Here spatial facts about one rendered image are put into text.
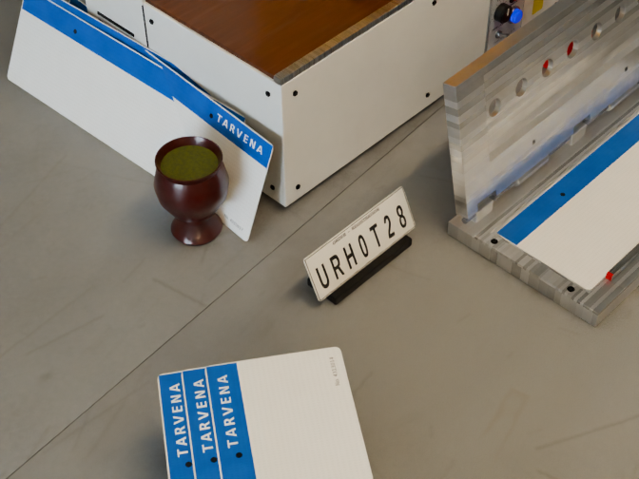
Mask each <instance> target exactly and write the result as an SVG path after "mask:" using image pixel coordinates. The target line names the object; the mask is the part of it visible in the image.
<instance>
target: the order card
mask: <svg viewBox="0 0 639 479"><path fill-rule="evenodd" d="M415 227H416V225H415V222H414V219H413V216H412V213H411V209H410V206H409V203H408V201H407V198H406V195H405V192H404V189H403V187H402V186H400V187H399V188H398V189H396V190H395V191H394V192H392V193H391V194H390V195H388V196H387V197H386V198H384V199H383V200H382V201H380V202H379V203H377V204H376V205H375V206H373V207H372V208H371V209H369V210H368V211H367V212H365V213H364V214H363V215H361V216H360V217H359V218H358V219H356V220H355V221H353V222H352V223H351V224H349V225H348V226H347V227H345V228H344V229H343V230H341V231H340V232H339V233H337V234H336V235H335V236H333V237H332V238H331V239H329V240H328V241H326V242H325V243H324V244H323V245H322V246H321V247H319V248H318V249H317V250H315V251H314V252H313V253H311V254H310V255H309V256H307V257H306V258H305V259H304V260H303V263H304V265H305V268H306V270H307V273H308V276H309V277H310V280H311V283H312V285H313V288H314V290H315V293H316V296H317V298H318V300H319V301H322V300H324V299H325V298H326V297H328V296H329V295H330V294H331V293H333V292H334V291H335V290H336V289H338V288H339V287H340V286H341V285H342V284H343V283H344V282H346V281H347V280H348V279H349V278H351V277H352V276H354V275H355V274H356V273H357V272H359V271H360V270H361V269H362V268H364V267H365V266H366V265H368V264H369V263H370V262H371V261H373V260H374V259H375V258H377V257H378V256H379V255H380V254H382V253H383V252H384V251H386V250H387V249H388V248H389V247H391V246H392V245H393V244H394V243H396V242H397V241H398V240H400V239H401V238H402V237H404V236H405V235H406V234H407V233H409V232H410V231H411V230H413V229H414V228H415Z"/></svg>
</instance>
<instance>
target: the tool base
mask: <svg viewBox="0 0 639 479"><path fill-rule="evenodd" d="M637 85H638V88H637V89H636V90H635V91H633V92H632V93H631V94H630V95H629V96H628V97H627V98H626V99H625V100H623V101H622V102H621V103H620V104H618V105H617V106H616V107H615V108H613V109H612V110H611V111H606V110H607V109H608V108H609V106H607V107H606V108H605V109H603V110H602V111H601V112H600V113H599V114H597V115H596V116H595V117H594V118H592V119H591V120H590V121H589V120H586V119H584V120H582V121H581V122H580V123H579V124H577V125H576V126H575V127H574V128H573V134H572V135H571V136H570V137H569V138H568V139H567V140H566V141H565V142H563V143H562V144H561V145H559V146H558V147H556V148H555V150H553V151H552V152H551V153H550V154H549V161H548V162H547V163H545V164H544V165H543V166H541V167H540V168H539V169H538V170H536V171H535V172H534V173H533V174H532V175H530V177H529V178H528V179H526V180H525V181H523V182H522V183H521V184H519V185H518V186H514V185H515V184H516V181H515V182H513V183H512V184H511V185H510V186H508V187H507V188H506V189H505V190H503V191H502V192H501V193H500V194H499V195H497V196H494V195H492V194H490V195H489V196H488V197H487V198H485V199H484V200H483V201H482V202H480V203H479V204H478V205H477V208H478V211H477V212H476V213H475V214H474V215H472V216H471V217H470V218H469V219H465V218H463V217H461V216H459V215H456V216H455V217H454V218H452V219H451V220H450V221H449V223H448V234H449V235H450V236H452V237H453V238H455V239H457V240H459V241H460V242H462V243H463V244H465V245H467V246H468V247H470V248H471V249H473V250H474V251H476V252H477V253H478V254H480V255H481V256H483V257H484V258H486V259H488V260H490V261H491V262H493V263H495V264H496V265H498V266H499V267H501V268H502V269H504V270H506V271H507V272H509V273H510V274H512V275H513V276H515V277H517V278H519V279H520V280H522V281H523V282H525V283H527V284H528V285H530V286H531V287H533V289H535V290H537V291H538V292H540V293H541V294H543V295H544V296H546V297H548V298H550V299H551V300H553V301H554V302H556V303H558V304H559V305H561V306H562V307H564V308H566V309H567V310H569V311H570V312H572V313H573V314H575V315H577V316H579V317H580V318H582V319H583V320H585V321H587V322H588V323H589V324H590V325H592V326H593V327H596V326H597V325H598V324H599V323H600V322H601V321H602V320H603V319H604V318H605V317H606V316H607V315H608V314H609V313H610V312H611V311H612V310H613V309H614V308H615V307H617V306H618V305H619V304H620V303H621V302H622V301H623V300H624V299H625V298H626V297H627V296H628V295H629V294H630V293H631V292H632V291H633V290H634V289H635V288H636V287H637V286H638V285H639V256H638V257H637V258H636V259H635V260H634V261H633V262H632V263H631V264H630V265H629V266H628V267H627V268H625V269H624V270H623V271H622V272H621V273H620V274H619V275H618V276H617V277H616V278H615V279H614V280H613V281H609V280H608V279H606V277H604V278H603V279H602V280H601V281H600V282H599V283H598V284H597V285H596V286H595V287H594V288H593V289H591V290H585V289H583V288H582V287H580V286H579V285H577V284H575V283H574V282H572V281H571V280H569V279H567V278H565V277H563V276H562V275H560V274H559V273H557V272H555V271H554V270H553V269H552V268H550V267H548V266H547V265H545V264H543V263H542V262H540V261H539V260H537V259H535V258H533V257H532V256H530V255H528V254H527V253H525V252H523V251H522V250H520V249H519V248H517V247H515V246H514V245H512V244H511V243H509V242H507V241H506V240H504V239H502V238H501V237H499V236H498V235H497V234H496V232H497V230H498V229H499V228H501V227H502V226H503V225H504V224H505V223H507V222H508V221H509V220H510V219H512V218H513V217H514V216H515V215H516V214H518V213H519V212H520V211H521V210H522V209H524V208H525V207H526V206H527V205H528V204H530V203H531V202H532V201H533V200H535V199H536V198H537V197H538V196H539V195H541V194H542V193H543V192H544V191H545V190H547V189H548V188H549V187H550V186H551V185H553V184H554V183H555V182H556V181H558V180H559V179H560V178H561V177H562V176H564V175H565V174H566V173H567V172H568V171H570V170H571V169H572V168H573V167H574V166H576V165H577V164H578V163H579V162H581V161H582V160H583V159H584V158H585V157H587V156H588V155H589V154H590V153H591V152H592V151H593V150H594V149H595V148H596V147H598V146H599V145H600V144H601V143H603V142H604V141H605V140H606V139H607V138H609V137H610V136H611V135H612V134H613V133H615V132H616V131H617V130H618V129H619V128H621V127H622V126H623V125H624V124H626V123H627V122H628V121H629V120H630V119H632V118H633V117H634V116H635V115H636V114H638V113H639V82H637ZM492 239H496V240H498V243H497V244H492V243H491V240H492ZM569 286H572V287H573V288H574V291H573V292H569V291H568V290H567V288H568V287H569Z"/></svg>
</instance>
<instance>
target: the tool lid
mask: <svg viewBox="0 0 639 479"><path fill-rule="evenodd" d="M619 6H620V13H619V16H618V18H617V19H616V20H615V13H616V11H617V9H618V8H619ZM596 23H597V30H596V32H595V34H594V36H593V37H592V38H591V32H592V29H593V27H594V25H595V24H596ZM571 42H573V47H572V51H571V53H570V55H569V56H568V55H567V51H568V47H569V45H570V43H571ZM547 60H548V61H549V64H548V68H547V70H546V72H545V73H544V74H543V75H542V67H543V65H544V63H545V62H546V61H547ZM521 79H522V81H523V83H522V87H521V89H520V91H519V92H518V93H517V94H516V93H515V90H516V86H517V84H518V82H519V81H520V80H521ZM637 82H639V3H638V0H559V1H558V2H556V3H555V4H553V5H552V6H551V7H549V8H548V9H546V10H544V11H543V12H542V13H540V14H539V15H537V16H536V17H535V18H533V19H532V20H531V21H530V22H529V23H527V24H526V25H524V26H523V27H521V28H520V29H518V30H517V31H515V32H514V33H513V34H511V35H510V36H508V37H507V38H505V39H504V40H503V41H501V42H500V43H498V44H497V45H496V46H494V47H493V48H491V49H490V50H488V51H487V52H485V53H484V54H482V55H481V56H480V57H478V58H477V59H475V60H474V61H473V62H471V63H470V64H468V65H467V66H466V67H464V68H463V69H461V70H460V71H459V72H458V73H456V74H455V75H453V76H452V77H451V78H449V79H448V80H446V81H445V82H443V92H444V102H445V111H446V120H447V129H448V139H449V148H450V157H451V167H452V176H453V186H454V194H455V212H456V214H457V215H459V216H461V217H463V218H465V219H469V218H470V217H471V216H472V215H474V214H475V213H476V212H477V211H478V208H477V205H478V204H479V203H480V202H482V201H483V200H484V199H485V198H487V197H488V196H489V195H490V194H492V195H494V196H497V195H499V194H500V193H501V192H502V191H503V190H505V189H506V188H507V187H508V186H510V185H511V184H512V183H513V182H515V181H516V184H515V185H514V186H518V185H519V184H521V183H522V182H523V181H525V180H526V179H528V178H529V177H530V175H532V174H533V173H534V172H535V171H536V170H538V169H539V168H540V167H541V166H543V165H544V164H545V163H547V162H548V161H549V154H550V153H551V152H552V151H553V150H555V148H556V147H558V146H559V145H561V144H562V143H563V142H565V141H566V140H567V139H568V138H569V137H570V136H571V135H572V134H573V128H574V127H575V126H576V125H577V124H579V123H580V122H581V121H582V120H584V119H586V120H589V121H590V120H591V119H592V118H594V117H595V116H596V115H597V114H599V113H600V112H601V111H602V110H603V109H605V108H606V107H607V106H609V108H608V109H607V110H606V111H611V110H612V109H613V108H615V107H616V106H617V105H618V104H620V103H621V102H622V101H623V100H625V99H626V98H627V97H628V96H629V95H630V94H631V93H632V92H633V91H635V90H636V89H637V88H638V85H637ZM493 99H495V108H494V111H493V112H492V113H491V114H490V115H489V106H490V104H491V102H492V100H493Z"/></svg>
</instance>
